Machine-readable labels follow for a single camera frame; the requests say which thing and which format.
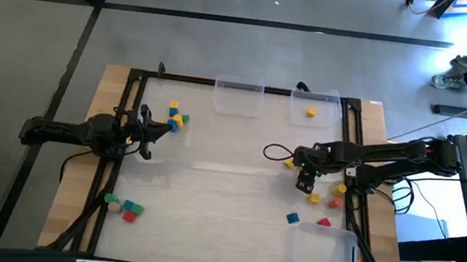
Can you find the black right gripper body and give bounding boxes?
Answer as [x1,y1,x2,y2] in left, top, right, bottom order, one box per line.
[295,163,322,187]

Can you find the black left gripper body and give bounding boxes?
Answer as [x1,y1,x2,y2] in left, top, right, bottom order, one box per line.
[124,102,159,161]

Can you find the orange cylinder block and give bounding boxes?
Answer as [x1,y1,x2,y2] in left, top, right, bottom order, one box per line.
[327,195,345,210]

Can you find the clear plastic bin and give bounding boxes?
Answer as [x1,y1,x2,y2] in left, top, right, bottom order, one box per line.
[287,85,345,131]
[290,219,364,262]
[210,73,266,119]

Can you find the left gripper black cable loop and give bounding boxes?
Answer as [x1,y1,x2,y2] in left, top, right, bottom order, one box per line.
[107,105,152,160]

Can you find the gripper black cable loop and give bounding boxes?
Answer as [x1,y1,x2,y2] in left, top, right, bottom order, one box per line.
[261,142,300,166]
[107,105,152,160]

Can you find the right gripper black cable loop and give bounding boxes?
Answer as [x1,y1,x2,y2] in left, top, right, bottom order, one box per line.
[261,142,300,166]

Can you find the black metal table frame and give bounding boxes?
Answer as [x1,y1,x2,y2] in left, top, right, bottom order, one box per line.
[45,60,427,262]

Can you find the black power cable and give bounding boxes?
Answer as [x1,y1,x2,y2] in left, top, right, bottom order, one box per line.
[59,145,98,188]

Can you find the black cable bundle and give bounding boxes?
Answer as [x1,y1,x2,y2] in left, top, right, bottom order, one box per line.
[382,174,420,217]

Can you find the yellow hanging cord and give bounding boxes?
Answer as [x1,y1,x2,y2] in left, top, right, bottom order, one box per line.
[386,68,467,151]

